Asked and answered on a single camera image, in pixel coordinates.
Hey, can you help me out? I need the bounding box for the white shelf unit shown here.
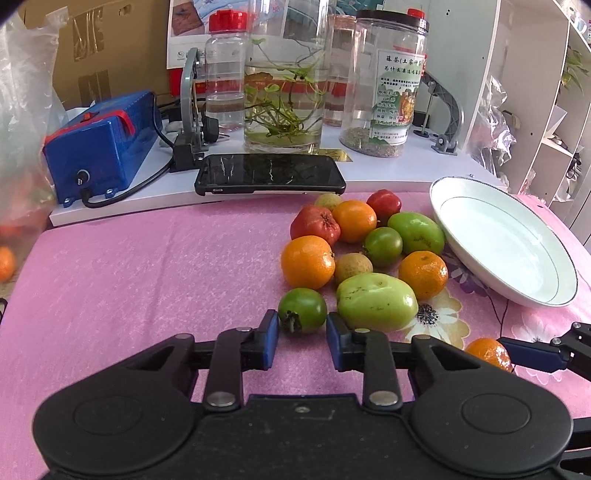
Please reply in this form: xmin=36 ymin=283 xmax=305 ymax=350
xmin=427 ymin=0 xmax=591 ymax=255

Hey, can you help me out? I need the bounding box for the brown longan fruit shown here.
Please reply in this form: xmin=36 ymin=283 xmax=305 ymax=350
xmin=334 ymin=253 xmax=374 ymax=285

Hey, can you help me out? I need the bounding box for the grey bracket stand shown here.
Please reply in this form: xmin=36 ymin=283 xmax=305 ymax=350
xmin=170 ymin=48 xmax=219 ymax=173
xmin=414 ymin=71 xmax=465 ymax=155

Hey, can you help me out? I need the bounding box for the dark green round fruit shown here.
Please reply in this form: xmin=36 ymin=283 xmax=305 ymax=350
xmin=363 ymin=227 xmax=403 ymax=269

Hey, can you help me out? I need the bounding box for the red cap clear bottle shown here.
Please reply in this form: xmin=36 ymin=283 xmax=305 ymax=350
xmin=204 ymin=9 xmax=247 ymax=132

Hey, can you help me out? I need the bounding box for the grey left bracket stand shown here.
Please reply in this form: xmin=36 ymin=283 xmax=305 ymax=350
xmin=170 ymin=48 xmax=219 ymax=173

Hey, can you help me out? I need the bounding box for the white raised board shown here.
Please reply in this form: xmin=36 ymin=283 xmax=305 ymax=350
xmin=49 ymin=132 xmax=505 ymax=227

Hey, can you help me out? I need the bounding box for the white round plate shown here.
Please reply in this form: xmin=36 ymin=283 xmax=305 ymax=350
xmin=429 ymin=177 xmax=578 ymax=308

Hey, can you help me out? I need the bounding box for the bedding poster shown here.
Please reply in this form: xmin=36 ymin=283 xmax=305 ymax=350
xmin=166 ymin=0 xmax=249 ymax=70

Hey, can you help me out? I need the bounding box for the yellowish longan fruit back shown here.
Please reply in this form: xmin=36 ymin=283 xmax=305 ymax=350
xmin=314 ymin=193 xmax=344 ymax=212

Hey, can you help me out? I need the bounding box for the orange fruit in bag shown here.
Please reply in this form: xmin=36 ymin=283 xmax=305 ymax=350
xmin=0 ymin=246 xmax=17 ymax=283

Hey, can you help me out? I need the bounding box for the large orange front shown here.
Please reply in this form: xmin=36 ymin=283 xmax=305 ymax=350
xmin=280 ymin=235 xmax=335 ymax=290

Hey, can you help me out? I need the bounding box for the pinkish clear jar behind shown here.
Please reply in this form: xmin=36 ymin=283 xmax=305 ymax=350
xmin=324 ymin=15 xmax=356 ymax=127

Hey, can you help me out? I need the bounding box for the black smartphone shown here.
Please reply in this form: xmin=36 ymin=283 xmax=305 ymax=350
xmin=194 ymin=153 xmax=346 ymax=196

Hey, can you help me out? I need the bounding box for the blue box device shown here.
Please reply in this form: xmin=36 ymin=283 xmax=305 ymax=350
xmin=43 ymin=91 xmax=162 ymax=208

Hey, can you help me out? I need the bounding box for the clear plastic bag left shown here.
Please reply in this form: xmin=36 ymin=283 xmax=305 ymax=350
xmin=1 ymin=7 xmax=68 ymax=300

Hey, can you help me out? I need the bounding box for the large light green fruit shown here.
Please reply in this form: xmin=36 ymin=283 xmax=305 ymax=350
xmin=335 ymin=273 xmax=419 ymax=333

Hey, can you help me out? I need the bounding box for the grey right bracket stand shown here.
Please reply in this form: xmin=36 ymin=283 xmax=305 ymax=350
xmin=414 ymin=71 xmax=465 ymax=155

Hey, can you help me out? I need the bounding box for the glass vase with plant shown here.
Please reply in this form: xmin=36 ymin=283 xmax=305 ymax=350
xmin=243 ymin=0 xmax=335 ymax=153

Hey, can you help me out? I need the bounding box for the orange mandarin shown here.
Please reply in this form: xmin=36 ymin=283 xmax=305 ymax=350
xmin=398 ymin=251 xmax=449 ymax=301

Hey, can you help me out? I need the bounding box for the green oval fruit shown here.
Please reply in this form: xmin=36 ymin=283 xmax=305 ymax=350
xmin=388 ymin=212 xmax=446 ymax=255

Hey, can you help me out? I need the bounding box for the green plant on shelf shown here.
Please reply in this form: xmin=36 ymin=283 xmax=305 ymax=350
xmin=560 ymin=46 xmax=590 ymax=93

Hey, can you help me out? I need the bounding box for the cardboard box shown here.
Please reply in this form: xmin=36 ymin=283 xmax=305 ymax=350
xmin=19 ymin=0 xmax=170 ymax=109

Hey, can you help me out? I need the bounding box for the dark green fruit front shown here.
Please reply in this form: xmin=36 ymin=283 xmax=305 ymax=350
xmin=279 ymin=288 xmax=328 ymax=335

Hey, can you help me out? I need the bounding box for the small orange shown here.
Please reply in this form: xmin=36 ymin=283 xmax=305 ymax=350
xmin=465 ymin=338 xmax=513 ymax=372

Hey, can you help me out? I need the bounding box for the red apple-like fruit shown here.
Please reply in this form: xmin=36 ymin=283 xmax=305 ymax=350
xmin=367 ymin=189 xmax=402 ymax=224

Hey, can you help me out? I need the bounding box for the crumpled plastic bag shelf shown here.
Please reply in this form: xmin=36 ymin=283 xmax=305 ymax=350
xmin=467 ymin=76 xmax=516 ymax=176

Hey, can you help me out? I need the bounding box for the gold sticker square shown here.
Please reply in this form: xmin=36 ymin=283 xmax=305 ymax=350
xmin=317 ymin=148 xmax=352 ymax=163

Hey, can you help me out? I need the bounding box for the labelled clear plastic jar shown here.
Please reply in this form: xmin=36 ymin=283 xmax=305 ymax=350
xmin=339 ymin=8 xmax=429 ymax=158

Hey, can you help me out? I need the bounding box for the red ribbed tomato fruit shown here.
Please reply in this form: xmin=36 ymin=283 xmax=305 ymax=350
xmin=290 ymin=205 xmax=341 ymax=246

